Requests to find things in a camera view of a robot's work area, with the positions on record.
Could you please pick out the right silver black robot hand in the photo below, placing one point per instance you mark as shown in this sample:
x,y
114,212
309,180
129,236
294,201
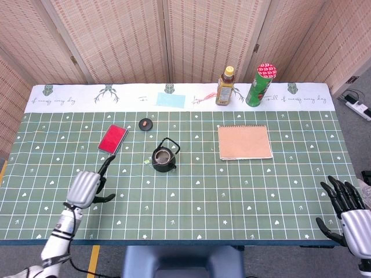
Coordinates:
x,y
358,231

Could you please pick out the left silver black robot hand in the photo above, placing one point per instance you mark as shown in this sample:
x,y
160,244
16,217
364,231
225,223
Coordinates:
x,y
82,188

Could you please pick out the teabag with string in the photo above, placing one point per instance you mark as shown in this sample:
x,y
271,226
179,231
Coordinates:
x,y
147,161

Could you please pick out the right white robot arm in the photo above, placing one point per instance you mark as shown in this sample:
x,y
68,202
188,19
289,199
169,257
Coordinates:
x,y
365,267

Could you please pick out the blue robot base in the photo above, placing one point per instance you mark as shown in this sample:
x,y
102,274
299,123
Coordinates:
x,y
182,262

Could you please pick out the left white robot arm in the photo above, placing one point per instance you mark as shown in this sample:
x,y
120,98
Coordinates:
x,y
56,246

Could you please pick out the black cast iron teapot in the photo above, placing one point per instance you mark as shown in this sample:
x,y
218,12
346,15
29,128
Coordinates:
x,y
162,168

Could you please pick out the black teapot lid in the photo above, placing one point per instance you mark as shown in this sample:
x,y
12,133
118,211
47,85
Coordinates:
x,y
145,124

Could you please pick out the red flat case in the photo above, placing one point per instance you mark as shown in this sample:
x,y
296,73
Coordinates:
x,y
112,139

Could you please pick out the white power strip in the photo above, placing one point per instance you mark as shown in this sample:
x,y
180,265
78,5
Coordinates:
x,y
359,107

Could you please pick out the light blue paper sheet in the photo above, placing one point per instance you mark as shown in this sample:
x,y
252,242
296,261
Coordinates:
x,y
170,100

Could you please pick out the green grid tablecloth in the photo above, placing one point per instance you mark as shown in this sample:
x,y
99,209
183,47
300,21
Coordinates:
x,y
232,197

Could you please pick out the brown spiral notebook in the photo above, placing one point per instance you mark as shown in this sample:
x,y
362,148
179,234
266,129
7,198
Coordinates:
x,y
244,142

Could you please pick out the red tassel bookmark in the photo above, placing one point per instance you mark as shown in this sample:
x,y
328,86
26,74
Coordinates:
x,y
207,96

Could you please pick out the woven folding screen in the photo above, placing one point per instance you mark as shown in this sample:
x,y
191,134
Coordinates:
x,y
130,37

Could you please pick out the amber bottle with yellow cap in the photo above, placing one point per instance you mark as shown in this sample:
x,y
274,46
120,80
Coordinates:
x,y
224,91

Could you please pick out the green chips can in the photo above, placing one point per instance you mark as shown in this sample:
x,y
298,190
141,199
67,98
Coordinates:
x,y
257,89

